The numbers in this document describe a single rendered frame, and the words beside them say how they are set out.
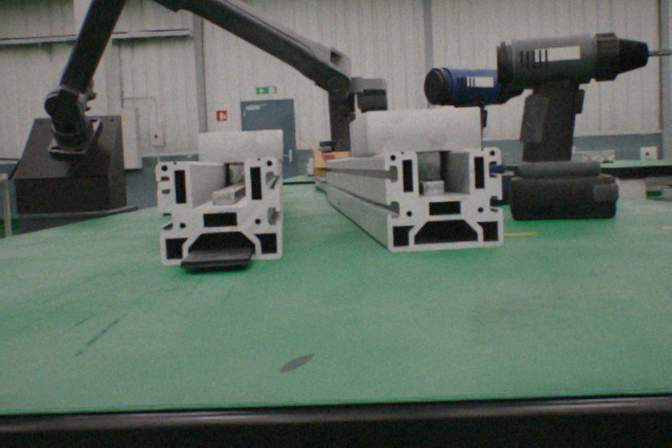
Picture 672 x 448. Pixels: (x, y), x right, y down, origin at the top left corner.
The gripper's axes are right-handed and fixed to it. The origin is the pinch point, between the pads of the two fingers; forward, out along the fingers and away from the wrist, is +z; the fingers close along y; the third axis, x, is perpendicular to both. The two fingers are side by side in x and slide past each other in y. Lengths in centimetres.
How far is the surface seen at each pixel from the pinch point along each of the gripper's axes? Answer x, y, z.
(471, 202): -87, -2, -4
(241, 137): -53, -21, -11
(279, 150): -54, -16, -9
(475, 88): -42.2, 14.8, -16.1
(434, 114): -79, -3, -12
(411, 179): -86, -7, -7
